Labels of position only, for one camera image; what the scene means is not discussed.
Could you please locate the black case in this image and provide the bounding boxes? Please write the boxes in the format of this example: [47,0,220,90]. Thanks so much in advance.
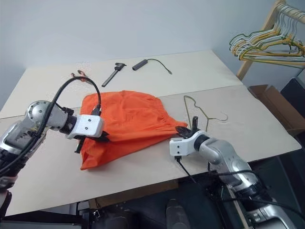
[280,76,305,113]

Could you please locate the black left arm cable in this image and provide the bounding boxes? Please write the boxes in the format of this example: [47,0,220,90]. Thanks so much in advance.
[0,76,103,178]

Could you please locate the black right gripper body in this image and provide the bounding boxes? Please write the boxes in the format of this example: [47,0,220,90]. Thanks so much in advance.
[183,129,203,139]

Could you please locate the black USB hub with cable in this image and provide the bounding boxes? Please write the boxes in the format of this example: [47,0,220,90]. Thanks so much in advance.
[132,58,173,75]

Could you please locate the green wire hanger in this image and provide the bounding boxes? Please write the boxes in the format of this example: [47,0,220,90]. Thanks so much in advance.
[183,95,229,131]
[229,7,305,69]

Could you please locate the yellow wire hanger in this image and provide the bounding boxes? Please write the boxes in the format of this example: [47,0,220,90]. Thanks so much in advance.
[232,9,305,62]

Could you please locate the brown cardboard box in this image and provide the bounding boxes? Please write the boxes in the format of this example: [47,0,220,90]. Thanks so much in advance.
[247,83,305,137]

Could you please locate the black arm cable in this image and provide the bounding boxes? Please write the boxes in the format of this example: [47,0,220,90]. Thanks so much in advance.
[0,76,103,178]
[175,156,305,215]

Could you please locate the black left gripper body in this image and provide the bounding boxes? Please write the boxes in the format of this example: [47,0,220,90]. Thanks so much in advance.
[75,135,103,144]

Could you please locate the orange shorts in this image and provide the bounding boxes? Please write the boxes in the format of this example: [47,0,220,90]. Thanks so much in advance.
[80,90,189,171]

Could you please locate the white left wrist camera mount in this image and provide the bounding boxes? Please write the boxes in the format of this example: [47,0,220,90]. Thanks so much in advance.
[66,114,105,140]

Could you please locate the bunch of coloured hangers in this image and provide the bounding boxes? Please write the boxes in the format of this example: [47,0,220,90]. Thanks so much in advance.
[230,4,305,59]

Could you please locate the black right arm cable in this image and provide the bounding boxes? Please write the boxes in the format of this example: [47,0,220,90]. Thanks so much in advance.
[175,156,305,215]

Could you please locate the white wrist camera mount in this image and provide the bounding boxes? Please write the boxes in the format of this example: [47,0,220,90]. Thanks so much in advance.
[66,114,105,140]
[169,130,210,157]

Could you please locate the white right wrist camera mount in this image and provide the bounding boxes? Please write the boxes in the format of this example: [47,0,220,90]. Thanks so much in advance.
[169,130,210,157]

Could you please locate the black caliper tool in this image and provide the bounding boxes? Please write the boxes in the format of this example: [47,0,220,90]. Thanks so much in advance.
[102,62,127,88]

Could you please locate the wooden clothes rack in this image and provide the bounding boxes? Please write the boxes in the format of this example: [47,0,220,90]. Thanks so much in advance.
[235,0,305,82]

